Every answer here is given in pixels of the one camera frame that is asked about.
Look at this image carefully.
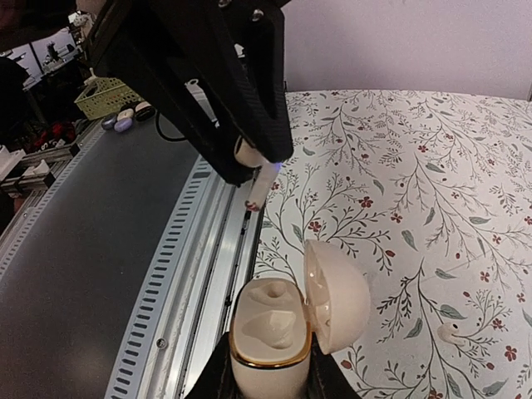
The yellow-green plastic basket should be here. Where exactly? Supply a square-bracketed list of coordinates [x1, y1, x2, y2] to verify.
[74, 77, 142, 121]

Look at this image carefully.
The lilac earbud case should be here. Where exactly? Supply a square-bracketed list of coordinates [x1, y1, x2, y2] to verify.
[114, 117, 133, 133]

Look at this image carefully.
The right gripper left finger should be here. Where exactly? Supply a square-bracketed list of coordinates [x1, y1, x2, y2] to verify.
[187, 332, 241, 399]

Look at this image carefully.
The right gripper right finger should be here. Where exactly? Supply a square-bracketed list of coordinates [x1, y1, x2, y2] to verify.
[306, 333, 361, 399]

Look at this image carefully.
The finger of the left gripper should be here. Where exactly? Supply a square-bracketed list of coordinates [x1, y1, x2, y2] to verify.
[215, 1, 293, 163]
[87, 1, 254, 186]

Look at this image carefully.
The front aluminium rail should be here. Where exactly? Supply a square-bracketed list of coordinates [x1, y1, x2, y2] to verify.
[1, 122, 243, 398]

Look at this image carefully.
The floral tablecloth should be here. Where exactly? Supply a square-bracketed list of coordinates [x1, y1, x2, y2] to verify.
[254, 90, 531, 398]

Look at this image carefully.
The white round earbud case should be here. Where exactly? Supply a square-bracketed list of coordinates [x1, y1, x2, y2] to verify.
[229, 239, 371, 398]

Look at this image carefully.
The cream earbud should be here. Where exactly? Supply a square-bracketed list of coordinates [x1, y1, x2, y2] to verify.
[234, 136, 282, 212]
[436, 323, 466, 347]

